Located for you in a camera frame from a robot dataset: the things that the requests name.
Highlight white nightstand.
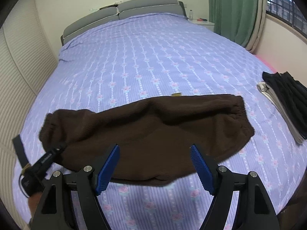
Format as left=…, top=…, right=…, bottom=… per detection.
left=190, top=20, right=214, bottom=32

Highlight grey padded headboard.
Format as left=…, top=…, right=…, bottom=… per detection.
left=61, top=0, right=186, bottom=45

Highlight dark brown fleece pants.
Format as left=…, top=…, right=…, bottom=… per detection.
left=39, top=94, right=254, bottom=186

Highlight black folded clothes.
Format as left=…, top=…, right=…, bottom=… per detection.
left=262, top=72, right=306, bottom=140

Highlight clear plastic bottle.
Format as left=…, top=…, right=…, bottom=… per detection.
left=189, top=9, right=194, bottom=21

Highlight window with black grille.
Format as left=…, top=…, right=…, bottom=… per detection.
left=266, top=0, right=306, bottom=37

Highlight purple floral bed sheet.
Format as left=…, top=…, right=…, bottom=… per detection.
left=21, top=14, right=306, bottom=229

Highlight green curtain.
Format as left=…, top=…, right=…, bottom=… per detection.
left=209, top=0, right=267, bottom=53

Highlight grey folded garment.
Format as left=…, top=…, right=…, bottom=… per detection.
left=257, top=81, right=304, bottom=145

